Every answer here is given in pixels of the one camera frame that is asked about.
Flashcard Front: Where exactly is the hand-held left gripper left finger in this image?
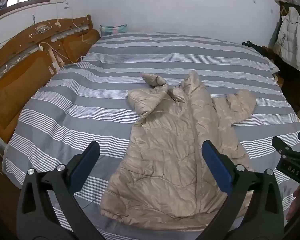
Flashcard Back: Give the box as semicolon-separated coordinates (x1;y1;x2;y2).
16;141;103;240

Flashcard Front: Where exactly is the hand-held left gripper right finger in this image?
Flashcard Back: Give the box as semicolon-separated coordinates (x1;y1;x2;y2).
201;140;284;240

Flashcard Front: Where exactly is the beige puffer jacket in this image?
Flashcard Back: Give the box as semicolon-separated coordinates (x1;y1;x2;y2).
100;70;257;232

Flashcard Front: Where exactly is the person's right hand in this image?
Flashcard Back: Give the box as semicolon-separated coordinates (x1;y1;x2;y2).
286;187;300;221

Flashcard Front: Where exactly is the wooden bedside stand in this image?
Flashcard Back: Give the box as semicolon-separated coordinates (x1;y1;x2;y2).
274;72;286;87

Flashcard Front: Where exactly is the grey striped bed blanket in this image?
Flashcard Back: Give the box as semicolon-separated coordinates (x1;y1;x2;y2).
2;32;300;240

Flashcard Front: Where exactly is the white hanging puffer jacket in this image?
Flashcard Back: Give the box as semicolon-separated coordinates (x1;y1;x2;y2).
273;6;300;71

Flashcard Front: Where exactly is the black cloth item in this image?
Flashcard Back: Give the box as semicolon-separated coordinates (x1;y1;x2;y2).
242;40;265;55

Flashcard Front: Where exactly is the wooden headboard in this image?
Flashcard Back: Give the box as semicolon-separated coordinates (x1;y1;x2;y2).
0;15;102;143

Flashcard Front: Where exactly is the pastel striped pillow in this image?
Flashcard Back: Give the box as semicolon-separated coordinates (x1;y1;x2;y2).
99;24;128;37

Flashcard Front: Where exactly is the white cable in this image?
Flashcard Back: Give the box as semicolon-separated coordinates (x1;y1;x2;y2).
39;17;90;68

